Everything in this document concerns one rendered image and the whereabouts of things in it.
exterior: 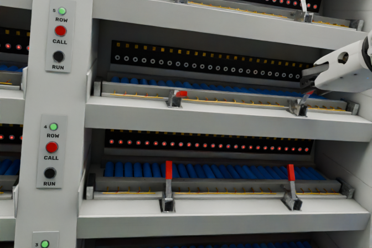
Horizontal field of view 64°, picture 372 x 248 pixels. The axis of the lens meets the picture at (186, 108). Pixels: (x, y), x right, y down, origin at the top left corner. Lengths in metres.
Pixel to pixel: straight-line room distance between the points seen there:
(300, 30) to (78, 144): 0.49
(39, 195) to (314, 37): 0.60
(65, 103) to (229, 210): 0.37
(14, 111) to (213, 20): 0.39
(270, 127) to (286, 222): 0.20
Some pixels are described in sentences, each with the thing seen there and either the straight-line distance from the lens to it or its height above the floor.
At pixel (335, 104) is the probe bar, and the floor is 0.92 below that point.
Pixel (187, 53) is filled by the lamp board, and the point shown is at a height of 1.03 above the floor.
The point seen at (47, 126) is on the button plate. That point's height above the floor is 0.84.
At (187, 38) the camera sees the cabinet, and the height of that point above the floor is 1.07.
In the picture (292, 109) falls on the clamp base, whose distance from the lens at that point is 0.67.
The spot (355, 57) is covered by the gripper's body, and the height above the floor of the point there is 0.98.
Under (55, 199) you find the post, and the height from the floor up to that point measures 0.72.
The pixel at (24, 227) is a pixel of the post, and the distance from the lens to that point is 0.59.
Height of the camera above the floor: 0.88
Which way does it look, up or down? 1 degrees up
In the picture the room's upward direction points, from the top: 4 degrees clockwise
